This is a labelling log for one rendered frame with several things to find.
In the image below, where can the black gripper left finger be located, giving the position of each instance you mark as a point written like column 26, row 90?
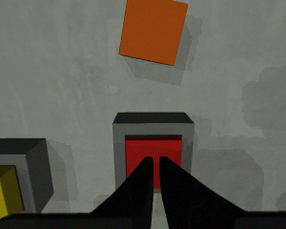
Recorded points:
column 129, row 207

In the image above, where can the red button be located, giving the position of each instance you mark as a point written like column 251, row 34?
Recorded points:
column 136, row 135

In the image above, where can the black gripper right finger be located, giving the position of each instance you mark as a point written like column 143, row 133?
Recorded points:
column 189, row 204

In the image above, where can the orange-brown square block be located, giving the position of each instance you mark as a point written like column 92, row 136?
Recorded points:
column 152, row 30

